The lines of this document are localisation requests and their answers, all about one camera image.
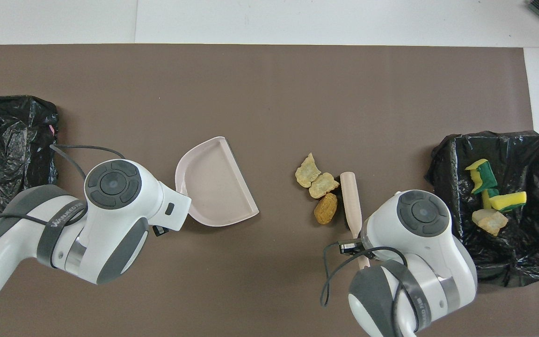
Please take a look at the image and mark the beige hand brush black bristles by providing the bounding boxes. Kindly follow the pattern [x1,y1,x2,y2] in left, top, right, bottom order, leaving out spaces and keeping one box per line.
[340,171,371,270]

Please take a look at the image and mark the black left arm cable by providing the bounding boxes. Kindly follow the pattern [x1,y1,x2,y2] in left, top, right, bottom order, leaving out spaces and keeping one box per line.
[0,144,126,263]

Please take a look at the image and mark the brown table mat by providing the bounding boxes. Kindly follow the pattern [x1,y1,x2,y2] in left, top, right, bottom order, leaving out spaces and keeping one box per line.
[0,44,539,337]

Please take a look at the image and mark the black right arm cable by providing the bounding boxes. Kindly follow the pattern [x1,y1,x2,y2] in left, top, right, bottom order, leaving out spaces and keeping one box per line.
[320,240,410,337]

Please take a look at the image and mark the bin with black plastic liner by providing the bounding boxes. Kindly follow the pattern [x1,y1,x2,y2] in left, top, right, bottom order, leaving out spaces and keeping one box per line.
[0,95,59,220]
[424,131,539,287]

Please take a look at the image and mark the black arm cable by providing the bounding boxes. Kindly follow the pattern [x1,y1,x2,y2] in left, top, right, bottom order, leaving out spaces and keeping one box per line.
[320,240,410,337]
[0,144,126,263]

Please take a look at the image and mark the pale yellow scrap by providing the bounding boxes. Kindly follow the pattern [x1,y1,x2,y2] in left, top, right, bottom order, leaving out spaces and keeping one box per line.
[295,153,322,189]
[308,172,340,199]

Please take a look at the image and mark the yellow green sponge piece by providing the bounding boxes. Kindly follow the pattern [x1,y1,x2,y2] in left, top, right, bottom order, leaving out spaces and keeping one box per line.
[465,159,498,195]
[490,191,528,212]
[481,187,500,211]

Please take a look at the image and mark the striped orange bread toy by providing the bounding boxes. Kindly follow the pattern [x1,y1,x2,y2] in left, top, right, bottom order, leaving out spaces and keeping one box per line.
[472,208,509,236]

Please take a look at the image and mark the orange brown scrap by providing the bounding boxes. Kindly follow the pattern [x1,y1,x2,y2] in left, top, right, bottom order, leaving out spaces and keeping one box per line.
[313,192,338,225]

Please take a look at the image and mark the beige plastic dustpan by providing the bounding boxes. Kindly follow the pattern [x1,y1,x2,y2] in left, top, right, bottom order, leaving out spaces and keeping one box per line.
[175,136,260,228]

